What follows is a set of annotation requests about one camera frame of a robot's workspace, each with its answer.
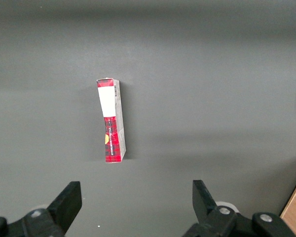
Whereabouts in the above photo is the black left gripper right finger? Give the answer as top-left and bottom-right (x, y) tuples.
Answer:
(182, 180), (296, 237)

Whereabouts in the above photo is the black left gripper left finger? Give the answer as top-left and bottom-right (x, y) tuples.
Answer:
(0, 181), (82, 237)

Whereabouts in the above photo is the grey table mat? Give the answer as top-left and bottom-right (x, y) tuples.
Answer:
(0, 0), (296, 237)

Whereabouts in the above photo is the red tartan cardboard box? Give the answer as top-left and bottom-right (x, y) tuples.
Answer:
(96, 78), (126, 164)

